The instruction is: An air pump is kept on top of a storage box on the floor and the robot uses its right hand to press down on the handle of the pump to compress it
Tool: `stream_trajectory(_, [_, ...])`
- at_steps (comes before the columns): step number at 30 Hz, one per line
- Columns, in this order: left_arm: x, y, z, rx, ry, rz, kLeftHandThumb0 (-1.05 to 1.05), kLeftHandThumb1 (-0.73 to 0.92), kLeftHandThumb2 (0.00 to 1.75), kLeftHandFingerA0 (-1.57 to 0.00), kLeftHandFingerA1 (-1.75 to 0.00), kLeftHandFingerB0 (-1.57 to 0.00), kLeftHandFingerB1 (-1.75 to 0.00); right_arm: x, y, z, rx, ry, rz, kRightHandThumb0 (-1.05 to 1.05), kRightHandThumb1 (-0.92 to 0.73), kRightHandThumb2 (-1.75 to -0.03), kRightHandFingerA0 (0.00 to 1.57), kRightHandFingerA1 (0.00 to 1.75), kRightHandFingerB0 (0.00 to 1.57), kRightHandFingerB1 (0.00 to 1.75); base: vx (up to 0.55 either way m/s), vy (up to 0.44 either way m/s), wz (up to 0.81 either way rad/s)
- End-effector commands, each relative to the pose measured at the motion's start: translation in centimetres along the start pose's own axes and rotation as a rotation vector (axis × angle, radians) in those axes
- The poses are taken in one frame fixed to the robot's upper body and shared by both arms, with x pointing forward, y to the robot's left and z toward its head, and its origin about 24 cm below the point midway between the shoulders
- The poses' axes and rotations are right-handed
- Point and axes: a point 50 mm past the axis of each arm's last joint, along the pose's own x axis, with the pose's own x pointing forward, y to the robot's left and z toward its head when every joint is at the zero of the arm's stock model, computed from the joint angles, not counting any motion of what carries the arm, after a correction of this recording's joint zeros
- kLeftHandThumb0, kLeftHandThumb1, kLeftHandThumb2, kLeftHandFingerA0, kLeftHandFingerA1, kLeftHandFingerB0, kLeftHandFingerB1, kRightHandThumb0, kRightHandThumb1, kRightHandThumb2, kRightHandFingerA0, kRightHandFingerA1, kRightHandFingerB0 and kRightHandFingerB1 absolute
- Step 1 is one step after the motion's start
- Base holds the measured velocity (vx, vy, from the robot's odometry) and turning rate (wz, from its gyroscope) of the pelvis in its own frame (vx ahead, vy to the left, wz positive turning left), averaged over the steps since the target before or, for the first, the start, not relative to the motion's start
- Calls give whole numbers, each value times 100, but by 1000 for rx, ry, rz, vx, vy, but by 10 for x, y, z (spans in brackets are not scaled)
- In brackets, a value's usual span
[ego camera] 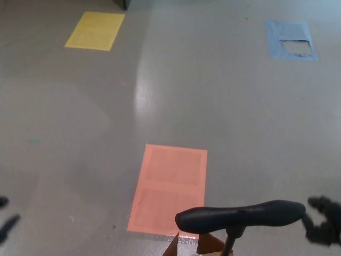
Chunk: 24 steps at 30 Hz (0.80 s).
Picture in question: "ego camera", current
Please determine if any torn blue paper sheet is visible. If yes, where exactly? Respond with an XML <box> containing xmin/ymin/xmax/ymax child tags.
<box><xmin>265</xmin><ymin>19</ymin><xmax>319</xmax><ymax>62</ymax></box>

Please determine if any dark furniture base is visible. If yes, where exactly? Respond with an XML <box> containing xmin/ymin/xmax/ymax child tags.
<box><xmin>112</xmin><ymin>0</ymin><xmax>131</xmax><ymax>11</ymax></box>

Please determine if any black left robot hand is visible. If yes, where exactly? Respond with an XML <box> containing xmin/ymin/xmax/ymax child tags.
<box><xmin>0</xmin><ymin>196</ymin><xmax>22</xmax><ymax>242</ymax></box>

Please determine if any yellow paper sheet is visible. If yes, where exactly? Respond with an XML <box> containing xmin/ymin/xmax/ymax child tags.
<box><xmin>64</xmin><ymin>11</ymin><xmax>126</xmax><ymax>51</ymax></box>

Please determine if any orange paper sheet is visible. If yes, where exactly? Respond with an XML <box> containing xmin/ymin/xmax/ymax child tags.
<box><xmin>126</xmin><ymin>143</ymin><xmax>208</xmax><ymax>237</ymax></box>

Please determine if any black air pump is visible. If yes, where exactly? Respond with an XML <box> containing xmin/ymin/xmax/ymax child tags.
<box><xmin>174</xmin><ymin>199</ymin><xmax>307</xmax><ymax>256</ymax></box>

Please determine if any brown cardboard box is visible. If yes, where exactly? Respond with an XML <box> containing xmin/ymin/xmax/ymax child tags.
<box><xmin>163</xmin><ymin>231</ymin><xmax>228</xmax><ymax>256</ymax></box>

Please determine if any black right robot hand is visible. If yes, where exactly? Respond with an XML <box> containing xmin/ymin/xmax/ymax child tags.
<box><xmin>301</xmin><ymin>196</ymin><xmax>341</xmax><ymax>245</ymax></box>

